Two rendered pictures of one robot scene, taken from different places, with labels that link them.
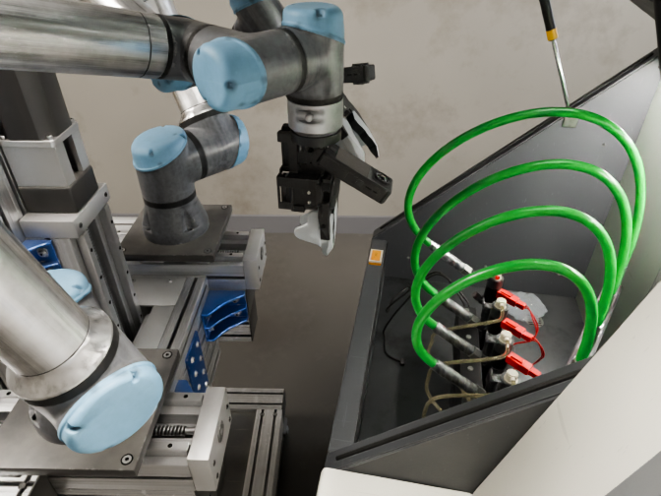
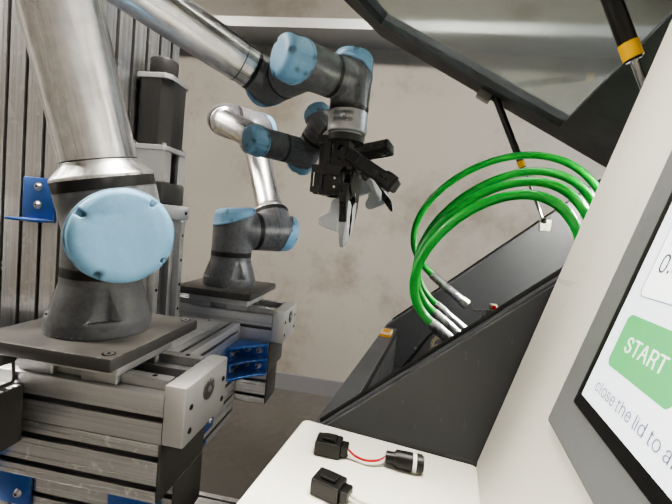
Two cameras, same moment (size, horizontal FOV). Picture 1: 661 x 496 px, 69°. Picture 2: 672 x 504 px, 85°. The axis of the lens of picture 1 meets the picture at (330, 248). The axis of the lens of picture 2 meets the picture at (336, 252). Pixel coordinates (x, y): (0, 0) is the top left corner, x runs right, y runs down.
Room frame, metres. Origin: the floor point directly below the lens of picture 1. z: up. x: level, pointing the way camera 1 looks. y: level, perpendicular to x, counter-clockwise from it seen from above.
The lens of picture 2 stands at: (-0.07, -0.06, 1.24)
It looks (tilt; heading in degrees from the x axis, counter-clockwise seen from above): 4 degrees down; 6
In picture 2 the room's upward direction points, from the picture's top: 6 degrees clockwise
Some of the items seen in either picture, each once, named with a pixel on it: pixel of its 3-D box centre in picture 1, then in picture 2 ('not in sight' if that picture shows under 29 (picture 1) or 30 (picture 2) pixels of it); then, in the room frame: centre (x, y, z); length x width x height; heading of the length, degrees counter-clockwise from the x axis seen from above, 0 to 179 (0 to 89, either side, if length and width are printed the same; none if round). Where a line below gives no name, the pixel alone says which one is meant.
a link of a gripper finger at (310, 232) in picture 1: (313, 234); (333, 222); (0.63, 0.03, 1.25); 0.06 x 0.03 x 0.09; 79
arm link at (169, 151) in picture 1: (165, 161); (235, 228); (0.98, 0.36, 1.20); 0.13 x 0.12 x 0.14; 136
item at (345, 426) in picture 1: (363, 346); (367, 393); (0.75, -0.07, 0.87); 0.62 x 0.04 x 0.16; 169
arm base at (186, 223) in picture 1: (172, 209); (230, 267); (0.97, 0.37, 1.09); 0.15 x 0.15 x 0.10
